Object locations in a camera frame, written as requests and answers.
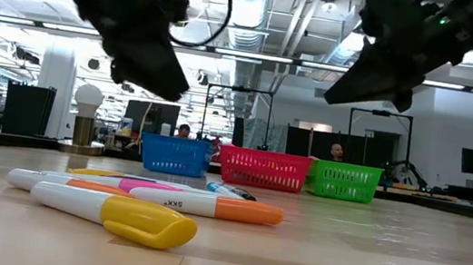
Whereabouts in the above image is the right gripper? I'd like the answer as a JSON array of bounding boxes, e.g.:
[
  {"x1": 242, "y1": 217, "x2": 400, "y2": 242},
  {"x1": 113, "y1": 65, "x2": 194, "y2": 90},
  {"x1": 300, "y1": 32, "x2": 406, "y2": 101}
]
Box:
[{"x1": 322, "y1": 0, "x2": 473, "y2": 123}]

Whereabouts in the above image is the purple cap white marker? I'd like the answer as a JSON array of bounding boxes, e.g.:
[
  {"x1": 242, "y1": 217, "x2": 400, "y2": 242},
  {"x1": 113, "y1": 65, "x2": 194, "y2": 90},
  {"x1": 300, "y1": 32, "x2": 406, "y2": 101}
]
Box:
[{"x1": 120, "y1": 174, "x2": 158, "y2": 185}]

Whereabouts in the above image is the pink cap white marker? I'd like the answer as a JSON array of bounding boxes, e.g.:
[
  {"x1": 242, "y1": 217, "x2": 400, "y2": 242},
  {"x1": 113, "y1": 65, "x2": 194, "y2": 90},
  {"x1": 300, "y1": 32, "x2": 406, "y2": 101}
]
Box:
[{"x1": 40, "y1": 165, "x2": 184, "y2": 201}]

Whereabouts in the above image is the yellow cap white marker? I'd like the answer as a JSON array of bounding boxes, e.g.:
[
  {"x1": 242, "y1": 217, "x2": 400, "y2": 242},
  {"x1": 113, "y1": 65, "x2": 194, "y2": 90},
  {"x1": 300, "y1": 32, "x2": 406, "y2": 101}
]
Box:
[
  {"x1": 68, "y1": 164, "x2": 123, "y2": 181},
  {"x1": 25, "y1": 178, "x2": 202, "y2": 255}
]

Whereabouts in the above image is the orange cap white marker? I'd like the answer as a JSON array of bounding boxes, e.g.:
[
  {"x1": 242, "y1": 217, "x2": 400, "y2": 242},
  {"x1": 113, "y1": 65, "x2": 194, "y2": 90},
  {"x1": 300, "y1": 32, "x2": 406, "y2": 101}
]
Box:
[
  {"x1": 127, "y1": 182, "x2": 287, "y2": 229},
  {"x1": 5, "y1": 166, "x2": 134, "y2": 206}
]

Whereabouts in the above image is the blue cap white marker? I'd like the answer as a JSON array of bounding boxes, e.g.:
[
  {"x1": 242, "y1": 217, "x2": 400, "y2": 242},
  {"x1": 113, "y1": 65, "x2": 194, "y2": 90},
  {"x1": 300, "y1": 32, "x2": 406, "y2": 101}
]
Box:
[{"x1": 204, "y1": 181, "x2": 245, "y2": 200}]

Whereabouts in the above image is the black cap white marker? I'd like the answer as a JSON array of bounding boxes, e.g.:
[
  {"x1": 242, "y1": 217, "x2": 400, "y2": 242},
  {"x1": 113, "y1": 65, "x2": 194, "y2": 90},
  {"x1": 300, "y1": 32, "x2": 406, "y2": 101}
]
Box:
[{"x1": 227, "y1": 185, "x2": 259, "y2": 202}]

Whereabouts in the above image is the dark computer monitor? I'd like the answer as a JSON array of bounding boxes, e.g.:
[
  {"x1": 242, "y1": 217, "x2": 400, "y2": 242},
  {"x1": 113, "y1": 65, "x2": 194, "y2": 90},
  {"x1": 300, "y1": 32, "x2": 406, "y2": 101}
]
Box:
[{"x1": 122, "y1": 98, "x2": 182, "y2": 139}]

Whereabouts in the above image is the person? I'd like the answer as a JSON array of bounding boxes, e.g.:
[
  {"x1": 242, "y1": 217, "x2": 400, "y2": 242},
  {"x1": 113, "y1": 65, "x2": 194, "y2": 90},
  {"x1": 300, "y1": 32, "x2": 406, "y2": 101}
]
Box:
[
  {"x1": 328, "y1": 142, "x2": 347, "y2": 163},
  {"x1": 174, "y1": 122, "x2": 193, "y2": 140}
]

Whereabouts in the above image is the white bulb brass base lamp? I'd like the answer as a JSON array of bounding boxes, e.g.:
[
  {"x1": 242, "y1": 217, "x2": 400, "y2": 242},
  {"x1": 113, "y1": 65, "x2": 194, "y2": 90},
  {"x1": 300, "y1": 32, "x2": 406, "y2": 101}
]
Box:
[{"x1": 55, "y1": 80, "x2": 114, "y2": 158}]

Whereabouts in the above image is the black partition panel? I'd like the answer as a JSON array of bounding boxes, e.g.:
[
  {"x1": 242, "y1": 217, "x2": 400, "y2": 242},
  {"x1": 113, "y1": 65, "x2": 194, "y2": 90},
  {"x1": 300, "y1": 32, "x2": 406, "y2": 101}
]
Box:
[
  {"x1": 283, "y1": 124, "x2": 401, "y2": 171},
  {"x1": 1, "y1": 82, "x2": 58, "y2": 140}
]

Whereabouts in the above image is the blue plastic basket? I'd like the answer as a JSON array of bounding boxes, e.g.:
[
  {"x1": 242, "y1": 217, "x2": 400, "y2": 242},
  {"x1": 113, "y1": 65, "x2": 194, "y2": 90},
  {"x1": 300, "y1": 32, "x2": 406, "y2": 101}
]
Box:
[{"x1": 137, "y1": 132, "x2": 214, "y2": 180}]

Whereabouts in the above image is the white pillar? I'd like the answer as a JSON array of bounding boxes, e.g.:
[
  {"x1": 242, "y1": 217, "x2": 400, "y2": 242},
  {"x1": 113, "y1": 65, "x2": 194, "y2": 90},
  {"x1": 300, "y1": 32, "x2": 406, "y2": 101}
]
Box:
[{"x1": 32, "y1": 34, "x2": 83, "y2": 142}]

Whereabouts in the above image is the long ceiling light strip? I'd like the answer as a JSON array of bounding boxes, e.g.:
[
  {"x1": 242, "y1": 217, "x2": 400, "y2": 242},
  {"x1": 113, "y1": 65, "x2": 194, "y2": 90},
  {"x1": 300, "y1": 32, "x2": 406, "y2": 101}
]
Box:
[{"x1": 0, "y1": 15, "x2": 473, "y2": 94}]

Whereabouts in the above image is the green plastic basket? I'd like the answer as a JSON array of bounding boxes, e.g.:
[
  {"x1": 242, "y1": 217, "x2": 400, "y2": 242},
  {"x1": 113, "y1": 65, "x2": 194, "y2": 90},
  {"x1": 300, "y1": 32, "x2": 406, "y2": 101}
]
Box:
[{"x1": 303, "y1": 158, "x2": 385, "y2": 206}]

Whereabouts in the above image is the red plastic basket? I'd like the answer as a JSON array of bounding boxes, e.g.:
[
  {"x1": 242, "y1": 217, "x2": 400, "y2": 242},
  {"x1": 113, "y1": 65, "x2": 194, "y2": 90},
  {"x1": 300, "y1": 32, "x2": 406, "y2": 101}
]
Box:
[{"x1": 215, "y1": 143, "x2": 315, "y2": 196}]

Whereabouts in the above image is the black rig frame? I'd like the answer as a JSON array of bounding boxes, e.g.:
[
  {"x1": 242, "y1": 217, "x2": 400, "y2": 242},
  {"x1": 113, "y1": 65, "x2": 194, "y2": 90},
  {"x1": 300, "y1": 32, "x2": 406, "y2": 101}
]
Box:
[{"x1": 343, "y1": 104, "x2": 416, "y2": 174}]

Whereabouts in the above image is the silver ventilation duct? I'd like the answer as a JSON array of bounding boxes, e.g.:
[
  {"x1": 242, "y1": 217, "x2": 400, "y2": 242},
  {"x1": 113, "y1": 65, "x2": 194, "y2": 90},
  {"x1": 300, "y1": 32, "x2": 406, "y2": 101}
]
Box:
[
  {"x1": 212, "y1": 0, "x2": 274, "y2": 92},
  {"x1": 318, "y1": 6, "x2": 372, "y2": 73}
]

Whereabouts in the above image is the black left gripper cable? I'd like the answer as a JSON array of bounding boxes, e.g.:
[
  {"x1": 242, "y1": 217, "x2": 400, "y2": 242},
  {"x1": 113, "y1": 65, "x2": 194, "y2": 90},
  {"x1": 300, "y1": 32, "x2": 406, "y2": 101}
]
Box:
[{"x1": 166, "y1": 0, "x2": 234, "y2": 54}]

